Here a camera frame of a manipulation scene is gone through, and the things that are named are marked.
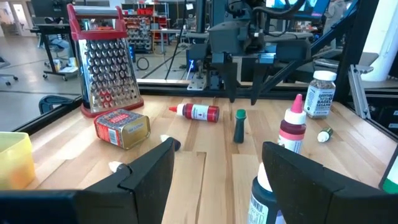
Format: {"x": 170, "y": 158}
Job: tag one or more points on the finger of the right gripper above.
{"x": 230, "y": 81}
{"x": 259, "y": 81}

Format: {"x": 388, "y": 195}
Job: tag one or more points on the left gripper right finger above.
{"x": 311, "y": 193}

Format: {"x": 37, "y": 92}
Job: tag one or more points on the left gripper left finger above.
{"x": 124, "y": 199}

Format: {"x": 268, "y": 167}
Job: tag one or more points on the dark brown dropper bottle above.
{"x": 114, "y": 166}
{"x": 178, "y": 145}

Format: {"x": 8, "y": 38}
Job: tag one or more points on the red food colour bottle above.
{"x": 199, "y": 112}

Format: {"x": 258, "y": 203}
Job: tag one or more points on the green-capped small dropper bottle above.
{"x": 239, "y": 130}

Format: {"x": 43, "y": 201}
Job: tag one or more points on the violet food colour bottle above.
{"x": 261, "y": 202}

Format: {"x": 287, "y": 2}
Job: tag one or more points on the white-capped dark dropper bottle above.
{"x": 324, "y": 136}

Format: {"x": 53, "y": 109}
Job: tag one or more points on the pink food colour bottle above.
{"x": 292, "y": 130}

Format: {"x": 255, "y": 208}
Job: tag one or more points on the white-lidded seasoning jar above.
{"x": 318, "y": 99}

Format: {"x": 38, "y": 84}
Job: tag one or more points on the gold spice tin red label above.
{"x": 124, "y": 129}

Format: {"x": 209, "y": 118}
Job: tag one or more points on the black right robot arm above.
{"x": 292, "y": 49}

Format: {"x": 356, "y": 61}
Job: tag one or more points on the computer tower blue dot lights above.
{"x": 191, "y": 64}

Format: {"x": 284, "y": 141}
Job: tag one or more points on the shelf with red bins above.
{"x": 146, "y": 28}

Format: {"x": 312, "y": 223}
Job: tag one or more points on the blue-lit monitor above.
{"x": 311, "y": 7}

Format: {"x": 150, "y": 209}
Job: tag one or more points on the silver aluminium profile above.
{"x": 357, "y": 93}

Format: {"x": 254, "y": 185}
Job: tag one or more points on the person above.
{"x": 335, "y": 14}

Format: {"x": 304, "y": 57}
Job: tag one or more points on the yellow translucent plastic bin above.
{"x": 15, "y": 161}

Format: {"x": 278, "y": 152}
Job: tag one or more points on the red metal box grater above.
{"x": 105, "y": 71}

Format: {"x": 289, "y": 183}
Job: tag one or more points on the black rolling desk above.
{"x": 48, "y": 53}

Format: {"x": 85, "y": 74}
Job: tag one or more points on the grey office chair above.
{"x": 7, "y": 76}

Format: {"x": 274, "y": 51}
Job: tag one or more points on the monitor on stand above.
{"x": 49, "y": 7}

